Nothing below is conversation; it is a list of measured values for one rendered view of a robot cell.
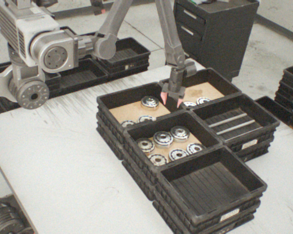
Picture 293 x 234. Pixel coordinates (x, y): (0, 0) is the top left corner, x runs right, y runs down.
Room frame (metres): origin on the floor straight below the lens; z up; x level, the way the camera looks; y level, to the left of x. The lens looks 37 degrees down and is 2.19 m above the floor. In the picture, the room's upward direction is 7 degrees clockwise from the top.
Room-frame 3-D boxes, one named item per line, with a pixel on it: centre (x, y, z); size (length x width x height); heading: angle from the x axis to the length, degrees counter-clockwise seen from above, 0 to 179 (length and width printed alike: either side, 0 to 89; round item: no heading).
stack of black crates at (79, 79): (2.64, 0.57, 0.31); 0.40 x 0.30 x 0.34; 130
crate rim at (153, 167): (1.49, -0.14, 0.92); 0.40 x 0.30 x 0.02; 126
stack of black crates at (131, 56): (2.90, 0.26, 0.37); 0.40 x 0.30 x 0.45; 130
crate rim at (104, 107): (1.73, 0.03, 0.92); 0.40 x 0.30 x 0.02; 126
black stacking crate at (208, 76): (1.96, -0.29, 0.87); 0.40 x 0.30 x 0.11; 126
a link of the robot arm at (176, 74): (1.56, -0.12, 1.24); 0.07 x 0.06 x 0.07; 130
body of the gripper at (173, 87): (1.56, -0.11, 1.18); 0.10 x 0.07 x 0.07; 79
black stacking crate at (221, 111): (1.72, -0.47, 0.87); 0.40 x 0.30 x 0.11; 126
